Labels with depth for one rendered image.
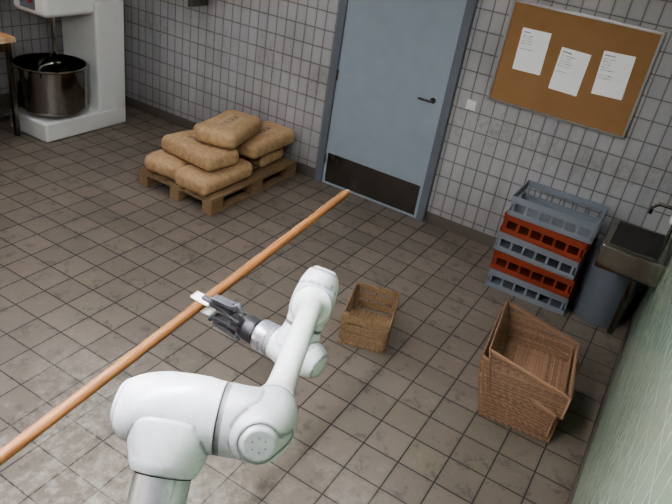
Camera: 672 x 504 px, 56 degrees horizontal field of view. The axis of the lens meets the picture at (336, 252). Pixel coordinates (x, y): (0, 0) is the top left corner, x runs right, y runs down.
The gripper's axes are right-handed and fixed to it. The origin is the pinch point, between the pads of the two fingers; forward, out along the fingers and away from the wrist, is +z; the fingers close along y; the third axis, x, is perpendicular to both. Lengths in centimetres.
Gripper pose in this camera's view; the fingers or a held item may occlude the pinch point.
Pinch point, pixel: (203, 303)
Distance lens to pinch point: 188.4
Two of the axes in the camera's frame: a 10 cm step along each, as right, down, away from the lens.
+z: -8.4, -3.7, 4.0
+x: 5.4, -4.7, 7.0
